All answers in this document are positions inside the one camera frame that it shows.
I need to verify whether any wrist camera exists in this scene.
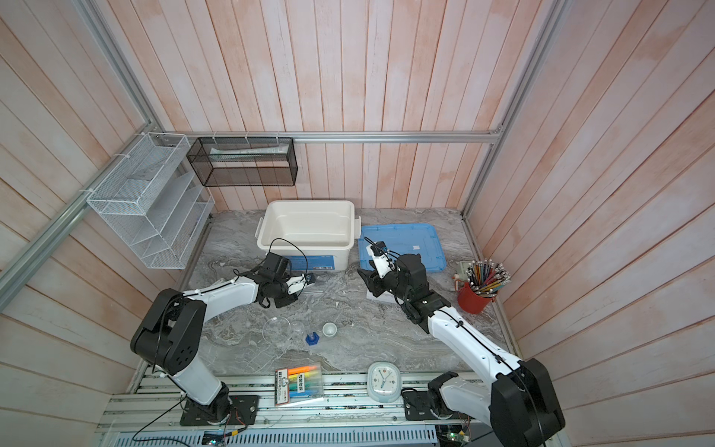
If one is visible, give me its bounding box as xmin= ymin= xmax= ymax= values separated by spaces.
xmin=287 ymin=274 xmax=310 ymax=295
xmin=370 ymin=241 xmax=393 ymax=279

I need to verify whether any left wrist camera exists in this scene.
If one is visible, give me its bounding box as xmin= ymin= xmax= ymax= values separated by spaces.
xmin=287 ymin=274 xmax=310 ymax=295

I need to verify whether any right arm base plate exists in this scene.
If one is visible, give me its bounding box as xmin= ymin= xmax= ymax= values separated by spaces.
xmin=400 ymin=387 xmax=488 ymax=421

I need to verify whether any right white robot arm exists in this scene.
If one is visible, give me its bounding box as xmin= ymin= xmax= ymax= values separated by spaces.
xmin=359 ymin=254 xmax=566 ymax=446

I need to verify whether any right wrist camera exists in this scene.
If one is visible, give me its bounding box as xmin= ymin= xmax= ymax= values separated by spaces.
xmin=370 ymin=241 xmax=393 ymax=279

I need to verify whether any colored pencils bundle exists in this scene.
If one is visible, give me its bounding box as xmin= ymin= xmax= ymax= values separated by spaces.
xmin=467 ymin=259 xmax=511 ymax=298

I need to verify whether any blue plastic bin lid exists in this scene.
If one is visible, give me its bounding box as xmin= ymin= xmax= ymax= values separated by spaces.
xmin=359 ymin=223 xmax=447 ymax=273

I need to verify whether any red pencil cup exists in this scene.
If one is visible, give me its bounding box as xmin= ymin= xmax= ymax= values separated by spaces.
xmin=457 ymin=283 xmax=493 ymax=315

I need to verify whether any clear glass petri dish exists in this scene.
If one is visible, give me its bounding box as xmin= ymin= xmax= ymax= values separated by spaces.
xmin=262 ymin=317 xmax=292 ymax=345

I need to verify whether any white plastic storage bin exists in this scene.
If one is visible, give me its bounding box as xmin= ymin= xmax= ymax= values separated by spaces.
xmin=255 ymin=200 xmax=361 ymax=271

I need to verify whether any black wire mesh basket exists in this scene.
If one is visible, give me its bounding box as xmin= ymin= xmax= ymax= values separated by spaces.
xmin=187 ymin=136 xmax=299 ymax=187

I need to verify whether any white wire mesh shelf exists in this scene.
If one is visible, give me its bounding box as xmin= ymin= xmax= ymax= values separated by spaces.
xmin=88 ymin=133 xmax=215 ymax=270

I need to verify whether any white test tube rack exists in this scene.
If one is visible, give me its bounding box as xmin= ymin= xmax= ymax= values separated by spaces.
xmin=366 ymin=291 xmax=397 ymax=305

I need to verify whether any small white round dish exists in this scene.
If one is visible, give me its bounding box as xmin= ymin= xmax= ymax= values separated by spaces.
xmin=322 ymin=321 xmax=338 ymax=337

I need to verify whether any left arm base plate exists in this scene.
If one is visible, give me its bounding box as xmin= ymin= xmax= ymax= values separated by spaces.
xmin=180 ymin=395 xmax=260 ymax=427

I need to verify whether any highlighter marker pack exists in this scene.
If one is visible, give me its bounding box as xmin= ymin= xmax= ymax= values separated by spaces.
xmin=274 ymin=364 xmax=324 ymax=407

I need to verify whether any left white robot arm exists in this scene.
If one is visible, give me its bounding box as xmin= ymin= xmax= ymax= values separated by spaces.
xmin=130 ymin=253 xmax=315 ymax=410

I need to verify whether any blue hexagonal bottle cap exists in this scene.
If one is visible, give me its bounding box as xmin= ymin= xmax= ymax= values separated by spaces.
xmin=305 ymin=332 xmax=320 ymax=346

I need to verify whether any white round clock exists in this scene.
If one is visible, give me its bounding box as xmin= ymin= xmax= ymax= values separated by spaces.
xmin=367 ymin=361 xmax=402 ymax=403

